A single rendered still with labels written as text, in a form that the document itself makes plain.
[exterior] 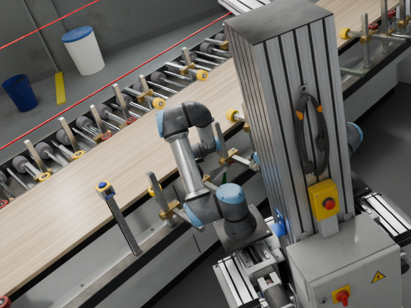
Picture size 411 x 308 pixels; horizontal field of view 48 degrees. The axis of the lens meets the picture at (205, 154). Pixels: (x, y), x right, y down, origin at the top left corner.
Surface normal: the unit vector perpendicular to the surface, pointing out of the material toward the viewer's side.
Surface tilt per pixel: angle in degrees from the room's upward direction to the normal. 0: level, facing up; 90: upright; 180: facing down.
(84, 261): 90
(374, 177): 0
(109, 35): 90
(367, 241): 0
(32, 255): 0
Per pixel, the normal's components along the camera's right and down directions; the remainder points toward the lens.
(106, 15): 0.30, 0.50
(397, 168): -0.26, -0.78
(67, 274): 0.63, 0.31
